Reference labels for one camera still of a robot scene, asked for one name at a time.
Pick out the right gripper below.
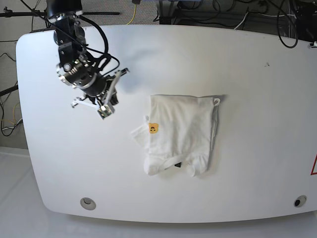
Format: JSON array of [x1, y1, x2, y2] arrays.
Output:
[[71, 68, 129, 108]]

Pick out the white printed T-shirt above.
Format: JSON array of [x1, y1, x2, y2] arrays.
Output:
[[131, 95, 220, 177]]

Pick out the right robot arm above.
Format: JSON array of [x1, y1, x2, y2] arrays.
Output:
[[47, 0, 128, 108]]

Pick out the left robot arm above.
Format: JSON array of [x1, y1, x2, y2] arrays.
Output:
[[308, 41, 317, 49]]

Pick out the black tripod stand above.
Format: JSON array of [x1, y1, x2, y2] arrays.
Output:
[[0, 6, 121, 33]]

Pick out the black equipment base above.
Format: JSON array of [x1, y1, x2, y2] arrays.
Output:
[[153, 0, 317, 42]]

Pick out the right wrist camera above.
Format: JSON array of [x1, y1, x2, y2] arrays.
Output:
[[97, 103, 115, 119]]

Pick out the black floor cables left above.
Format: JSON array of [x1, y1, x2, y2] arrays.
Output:
[[0, 52, 24, 136]]

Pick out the yellow cable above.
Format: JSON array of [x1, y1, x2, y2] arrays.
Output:
[[127, 0, 137, 26]]

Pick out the left table cable grommet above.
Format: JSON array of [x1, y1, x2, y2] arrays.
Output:
[[80, 197, 96, 211]]

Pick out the table cable grommet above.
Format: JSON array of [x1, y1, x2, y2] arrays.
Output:
[[294, 195, 307, 207], [80, 197, 96, 211]]

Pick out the white cable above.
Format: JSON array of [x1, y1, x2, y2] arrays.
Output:
[[234, 12, 295, 30]]

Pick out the right table cable grommet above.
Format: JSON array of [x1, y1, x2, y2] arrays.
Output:
[[294, 195, 307, 207]]

